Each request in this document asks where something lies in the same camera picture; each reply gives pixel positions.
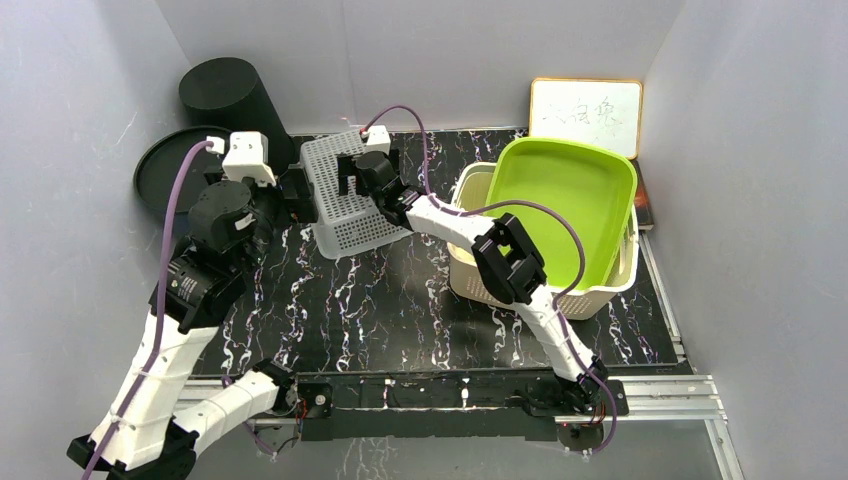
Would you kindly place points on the solid green plastic tub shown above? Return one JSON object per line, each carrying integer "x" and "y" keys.
{"x": 592, "y": 188}

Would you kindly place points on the large black plastic bucket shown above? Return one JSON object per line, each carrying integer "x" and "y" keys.
{"x": 228, "y": 92}

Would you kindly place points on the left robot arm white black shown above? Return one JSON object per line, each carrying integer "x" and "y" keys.
{"x": 201, "y": 277}

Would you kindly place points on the beige perforated plastic basket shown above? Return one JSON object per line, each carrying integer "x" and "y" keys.
{"x": 580, "y": 304}

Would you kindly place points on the small whiteboard with writing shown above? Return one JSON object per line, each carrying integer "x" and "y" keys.
{"x": 605, "y": 113}

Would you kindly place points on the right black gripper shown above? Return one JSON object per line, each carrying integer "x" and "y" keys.
{"x": 346, "y": 169}

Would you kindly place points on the green perforated plastic basket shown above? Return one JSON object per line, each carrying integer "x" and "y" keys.
{"x": 347, "y": 225}

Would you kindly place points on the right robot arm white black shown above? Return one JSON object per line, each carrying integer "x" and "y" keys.
{"x": 510, "y": 265}

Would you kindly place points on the dark book behind basket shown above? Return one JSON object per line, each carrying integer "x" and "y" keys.
{"x": 642, "y": 204}

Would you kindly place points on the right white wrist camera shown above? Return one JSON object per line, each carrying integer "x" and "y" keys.
{"x": 376, "y": 138}

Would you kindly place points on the dark blue cylindrical bin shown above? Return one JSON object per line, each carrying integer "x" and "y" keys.
{"x": 158, "y": 167}

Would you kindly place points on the aluminium frame rail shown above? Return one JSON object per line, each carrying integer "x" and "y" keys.
{"x": 676, "y": 396}

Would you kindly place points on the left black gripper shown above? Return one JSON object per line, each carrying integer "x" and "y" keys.
{"x": 302, "y": 205}

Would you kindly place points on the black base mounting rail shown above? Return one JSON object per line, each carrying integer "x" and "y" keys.
{"x": 531, "y": 403}

